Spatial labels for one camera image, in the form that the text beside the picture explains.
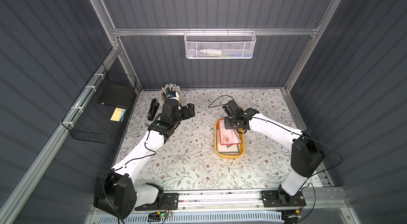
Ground red bordered stationery paper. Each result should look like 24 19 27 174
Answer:
218 128 242 145

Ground yellow storage tray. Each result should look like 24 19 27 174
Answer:
215 119 245 159

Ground green bordered stationery paper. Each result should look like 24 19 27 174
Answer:
217 144 241 155

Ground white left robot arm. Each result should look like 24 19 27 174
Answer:
93 98 195 224

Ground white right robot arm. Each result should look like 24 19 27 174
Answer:
222 100 325 199

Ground yellow pencil cup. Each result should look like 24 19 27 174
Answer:
165 91 181 103

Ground bundle of pencils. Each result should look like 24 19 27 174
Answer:
160 84 180 102

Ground yellow sticky notes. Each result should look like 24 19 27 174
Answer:
110 107 126 122

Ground black notebook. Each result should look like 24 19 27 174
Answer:
98 82 134 108

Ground white glue bottle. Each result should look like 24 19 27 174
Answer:
199 49 223 59

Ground black camera cable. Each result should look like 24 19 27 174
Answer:
208 95 235 109

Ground white mesh wall basket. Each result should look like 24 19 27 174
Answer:
184 31 256 59

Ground black wire wall basket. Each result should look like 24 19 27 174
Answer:
62 67 137 144

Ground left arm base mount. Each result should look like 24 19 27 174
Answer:
135 193 179 211

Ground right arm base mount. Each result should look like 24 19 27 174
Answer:
260 190 306 209

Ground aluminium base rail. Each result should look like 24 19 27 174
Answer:
88 187 347 215

